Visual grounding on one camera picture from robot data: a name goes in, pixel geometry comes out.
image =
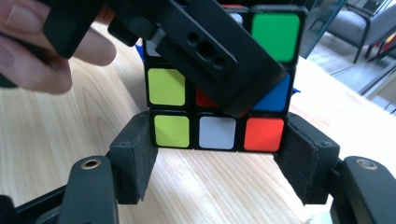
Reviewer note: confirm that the grey chair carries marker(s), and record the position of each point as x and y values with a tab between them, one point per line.
348	21

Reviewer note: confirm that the multicoloured puzzle cube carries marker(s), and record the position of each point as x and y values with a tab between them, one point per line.
218	132

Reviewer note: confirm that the glass panel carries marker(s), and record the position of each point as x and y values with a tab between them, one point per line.
314	28

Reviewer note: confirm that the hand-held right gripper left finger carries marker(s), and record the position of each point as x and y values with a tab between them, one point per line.
134	161

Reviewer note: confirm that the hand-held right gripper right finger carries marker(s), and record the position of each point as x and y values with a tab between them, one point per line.
308	161

